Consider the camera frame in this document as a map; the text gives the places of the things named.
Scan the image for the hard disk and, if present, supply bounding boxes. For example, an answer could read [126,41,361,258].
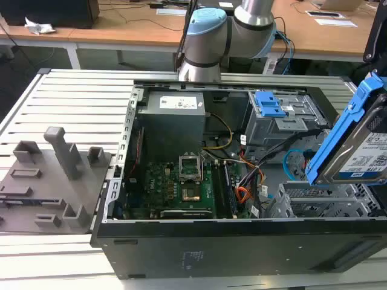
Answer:
[304,71,387,185]

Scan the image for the blue disk wire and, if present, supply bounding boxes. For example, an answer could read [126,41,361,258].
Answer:
[283,148,307,182]

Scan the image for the metal disk bay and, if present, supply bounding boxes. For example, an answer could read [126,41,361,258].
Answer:
[267,181,380,219]

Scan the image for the black RAM slot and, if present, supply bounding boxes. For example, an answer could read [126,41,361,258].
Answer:
[210,161,227,218]

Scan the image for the black expansion slot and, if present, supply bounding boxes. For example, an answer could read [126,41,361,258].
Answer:
[159,208,214,219]

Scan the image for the white paper sheet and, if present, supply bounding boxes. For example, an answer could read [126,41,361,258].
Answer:
[156,8,188,16]
[314,18,358,28]

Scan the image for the brown cardboard box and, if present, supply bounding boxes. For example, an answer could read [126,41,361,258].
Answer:
[310,0,363,12]

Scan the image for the black framed white sheet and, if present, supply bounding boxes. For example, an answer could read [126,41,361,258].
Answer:
[305,10,346,19]

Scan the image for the blue plastic bay latch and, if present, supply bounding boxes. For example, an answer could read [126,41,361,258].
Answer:
[255,90,287,118]

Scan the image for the metal drive cage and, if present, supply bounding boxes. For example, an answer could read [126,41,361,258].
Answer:
[244,90,330,154]

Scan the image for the dark RAM stick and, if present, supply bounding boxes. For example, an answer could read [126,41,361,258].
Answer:
[223,161,238,216]

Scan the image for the metal socket cover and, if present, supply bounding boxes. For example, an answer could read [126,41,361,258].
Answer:
[178,153,203,184]

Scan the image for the grey power supply unit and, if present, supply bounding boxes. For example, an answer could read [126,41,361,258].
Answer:
[136,91,207,160]

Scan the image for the green motherboard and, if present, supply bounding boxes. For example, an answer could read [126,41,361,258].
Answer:
[125,159,252,220]

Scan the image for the long wooden desk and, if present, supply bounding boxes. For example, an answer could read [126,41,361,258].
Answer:
[68,0,377,71]

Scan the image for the CPU socket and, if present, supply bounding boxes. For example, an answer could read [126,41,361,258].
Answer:
[181,186,202,202]

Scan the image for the black PC case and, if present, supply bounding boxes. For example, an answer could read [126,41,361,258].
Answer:
[89,79,387,280]

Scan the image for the black box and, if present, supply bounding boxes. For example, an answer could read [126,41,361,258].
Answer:
[0,0,100,30]

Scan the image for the crumpled white paper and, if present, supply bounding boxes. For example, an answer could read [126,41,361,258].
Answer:
[24,16,57,36]

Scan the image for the short wooden desk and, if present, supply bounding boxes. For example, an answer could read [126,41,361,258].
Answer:
[0,8,100,71]

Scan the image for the grey parts rack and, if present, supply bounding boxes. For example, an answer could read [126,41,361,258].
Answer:
[0,126,113,235]

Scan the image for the blue network cable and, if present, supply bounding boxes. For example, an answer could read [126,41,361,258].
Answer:
[275,29,296,75]

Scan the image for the black wire bundle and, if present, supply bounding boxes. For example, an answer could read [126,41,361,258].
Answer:
[237,129,330,190]

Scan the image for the yellow black wire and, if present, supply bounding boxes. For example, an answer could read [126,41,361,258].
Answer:
[203,112,234,150]

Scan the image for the thin black arm cables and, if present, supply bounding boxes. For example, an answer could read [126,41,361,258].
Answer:
[174,0,199,74]

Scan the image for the orange wire loop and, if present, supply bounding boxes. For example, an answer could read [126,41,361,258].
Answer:
[235,186,255,205]

